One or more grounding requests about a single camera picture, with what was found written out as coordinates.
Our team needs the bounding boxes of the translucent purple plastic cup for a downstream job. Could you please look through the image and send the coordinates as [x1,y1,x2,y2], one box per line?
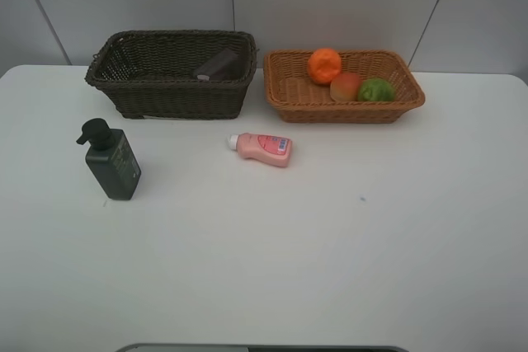
[192,49,238,81]

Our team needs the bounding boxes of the orange tangerine fruit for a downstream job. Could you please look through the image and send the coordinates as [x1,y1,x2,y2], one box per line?
[307,48,342,85]

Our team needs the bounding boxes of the green lime fruit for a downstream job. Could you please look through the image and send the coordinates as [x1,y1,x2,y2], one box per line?
[357,77,395,102]

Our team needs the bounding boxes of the orange wicker basket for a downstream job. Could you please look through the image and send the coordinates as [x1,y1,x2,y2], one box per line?
[263,49,426,124]

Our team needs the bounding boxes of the red yellow peach fruit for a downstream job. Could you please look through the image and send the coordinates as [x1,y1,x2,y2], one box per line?
[330,72,362,102]

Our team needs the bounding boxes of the dark brown wicker basket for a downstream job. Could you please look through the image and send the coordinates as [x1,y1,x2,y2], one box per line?
[85,30,257,120]

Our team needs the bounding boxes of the dark green pump bottle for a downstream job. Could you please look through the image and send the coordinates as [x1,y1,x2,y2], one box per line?
[77,118,141,200]

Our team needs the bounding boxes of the pink lotion bottle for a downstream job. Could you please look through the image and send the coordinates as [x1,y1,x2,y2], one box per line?
[227,133,293,167]

